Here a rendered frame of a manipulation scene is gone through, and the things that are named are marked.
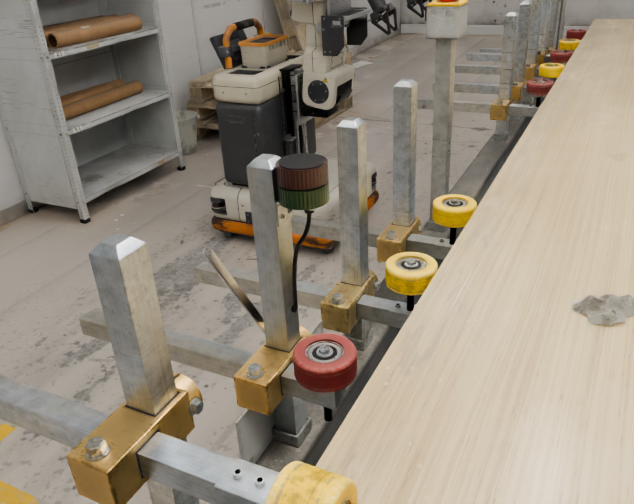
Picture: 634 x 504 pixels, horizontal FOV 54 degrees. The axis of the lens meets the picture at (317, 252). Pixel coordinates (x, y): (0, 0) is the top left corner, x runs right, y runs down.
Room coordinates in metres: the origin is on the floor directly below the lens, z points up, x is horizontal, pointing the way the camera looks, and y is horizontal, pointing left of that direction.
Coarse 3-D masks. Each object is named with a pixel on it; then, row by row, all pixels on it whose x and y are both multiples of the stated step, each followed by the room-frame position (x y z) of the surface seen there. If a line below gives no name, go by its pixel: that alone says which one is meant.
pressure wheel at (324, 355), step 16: (320, 336) 0.65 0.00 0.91; (336, 336) 0.65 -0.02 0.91; (304, 352) 0.62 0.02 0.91; (320, 352) 0.62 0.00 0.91; (336, 352) 0.62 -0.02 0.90; (352, 352) 0.61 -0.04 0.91; (304, 368) 0.59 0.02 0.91; (320, 368) 0.59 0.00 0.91; (336, 368) 0.59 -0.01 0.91; (352, 368) 0.60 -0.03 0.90; (304, 384) 0.59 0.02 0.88; (320, 384) 0.58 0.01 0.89; (336, 384) 0.58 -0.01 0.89
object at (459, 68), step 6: (456, 66) 2.55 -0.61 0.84; (462, 66) 2.53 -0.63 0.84; (468, 66) 2.52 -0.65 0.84; (474, 66) 2.51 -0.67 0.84; (480, 66) 2.50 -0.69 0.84; (486, 66) 2.49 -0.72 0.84; (492, 66) 2.49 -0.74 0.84; (498, 66) 2.48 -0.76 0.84; (456, 72) 2.55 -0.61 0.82; (462, 72) 2.53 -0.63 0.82; (468, 72) 2.52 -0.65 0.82; (474, 72) 2.51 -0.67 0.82; (480, 72) 2.50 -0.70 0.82; (486, 72) 2.49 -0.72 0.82; (492, 72) 2.48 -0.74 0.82; (498, 72) 2.47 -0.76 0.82
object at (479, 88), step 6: (456, 84) 2.29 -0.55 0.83; (462, 84) 2.28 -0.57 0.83; (468, 84) 2.28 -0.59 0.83; (474, 84) 2.27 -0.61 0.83; (480, 84) 2.27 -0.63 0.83; (486, 84) 2.26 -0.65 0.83; (492, 84) 2.25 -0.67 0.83; (498, 84) 2.25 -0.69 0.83; (432, 90) 2.34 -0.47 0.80; (456, 90) 2.29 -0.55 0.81; (462, 90) 2.28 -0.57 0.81; (468, 90) 2.27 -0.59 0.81; (474, 90) 2.26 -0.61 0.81; (480, 90) 2.25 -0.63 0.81; (486, 90) 2.24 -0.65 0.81; (492, 90) 2.23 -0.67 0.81; (498, 90) 2.22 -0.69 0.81; (534, 96) 2.16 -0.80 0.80
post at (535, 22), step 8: (536, 0) 2.45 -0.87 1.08; (536, 8) 2.45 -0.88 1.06; (536, 16) 2.45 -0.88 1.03; (536, 24) 2.44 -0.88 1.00; (536, 32) 2.44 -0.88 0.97; (536, 40) 2.44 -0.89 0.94; (528, 48) 2.45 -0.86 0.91; (536, 48) 2.44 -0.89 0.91; (528, 56) 2.45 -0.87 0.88; (536, 56) 2.46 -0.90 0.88; (528, 96) 2.45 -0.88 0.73
